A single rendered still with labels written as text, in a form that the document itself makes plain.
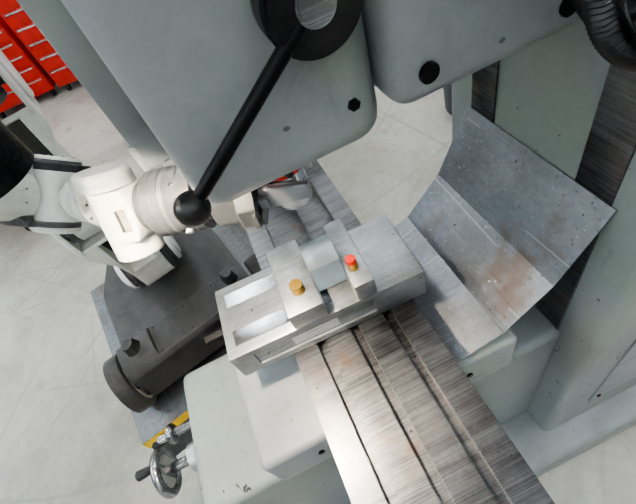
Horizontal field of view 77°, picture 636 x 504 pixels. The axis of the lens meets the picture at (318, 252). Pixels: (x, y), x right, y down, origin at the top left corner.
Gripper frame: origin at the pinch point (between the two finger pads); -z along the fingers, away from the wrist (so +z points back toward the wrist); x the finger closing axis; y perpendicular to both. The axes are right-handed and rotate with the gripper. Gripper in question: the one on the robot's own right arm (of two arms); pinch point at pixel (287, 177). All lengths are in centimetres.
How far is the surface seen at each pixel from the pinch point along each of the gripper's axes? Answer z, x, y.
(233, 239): 54, 71, 85
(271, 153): -2.5, -9.7, -11.0
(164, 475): 48, -21, 61
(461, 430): -16.5, -22.5, 32.7
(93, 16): 3.7, -11.7, -24.6
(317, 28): -8.9, -10.5, -20.1
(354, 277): -4.6, -2.0, 20.5
